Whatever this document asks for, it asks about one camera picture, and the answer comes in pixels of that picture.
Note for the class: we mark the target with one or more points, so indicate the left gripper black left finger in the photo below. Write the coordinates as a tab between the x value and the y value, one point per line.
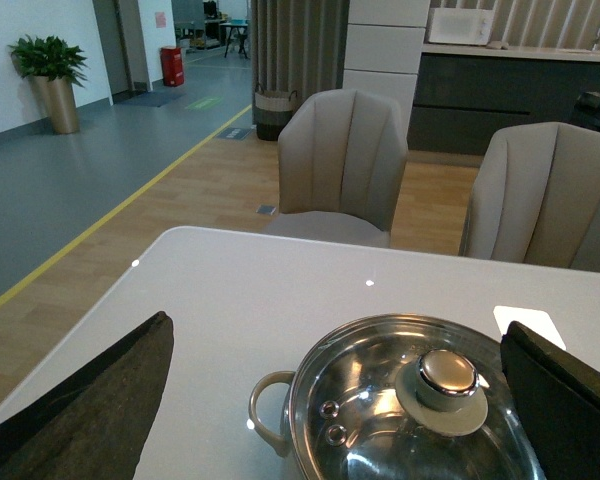
94	424

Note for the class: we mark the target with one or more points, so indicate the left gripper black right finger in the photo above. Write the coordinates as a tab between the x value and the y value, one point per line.
557	399

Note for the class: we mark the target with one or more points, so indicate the glass pot lid with knob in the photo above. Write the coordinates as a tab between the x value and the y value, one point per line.
405	397

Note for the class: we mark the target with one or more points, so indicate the gold plant pot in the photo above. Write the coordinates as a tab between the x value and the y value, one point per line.
58	97

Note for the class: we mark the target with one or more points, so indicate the right beige upholstered chair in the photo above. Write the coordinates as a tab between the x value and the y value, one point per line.
536	198

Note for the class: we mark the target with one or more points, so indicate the beige upholstered chair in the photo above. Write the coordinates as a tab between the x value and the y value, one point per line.
536	198
341	158

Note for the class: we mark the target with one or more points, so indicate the dark kitchen counter cabinet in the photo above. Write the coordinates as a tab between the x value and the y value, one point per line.
461	100

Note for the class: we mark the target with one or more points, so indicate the left beige upholstered chair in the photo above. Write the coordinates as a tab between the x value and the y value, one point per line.
341	158

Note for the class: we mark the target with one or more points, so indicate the woven laundry basket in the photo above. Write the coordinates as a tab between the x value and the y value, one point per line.
272	111

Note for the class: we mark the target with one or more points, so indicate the green potted plant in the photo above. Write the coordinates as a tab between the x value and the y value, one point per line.
50	57

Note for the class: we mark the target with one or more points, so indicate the red fire extinguisher box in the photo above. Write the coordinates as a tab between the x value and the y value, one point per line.
172	66

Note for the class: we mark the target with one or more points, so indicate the white microwave oven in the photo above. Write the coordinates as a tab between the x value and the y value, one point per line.
459	26

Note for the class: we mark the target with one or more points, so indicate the white drawer cabinet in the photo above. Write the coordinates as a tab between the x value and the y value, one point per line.
383	48

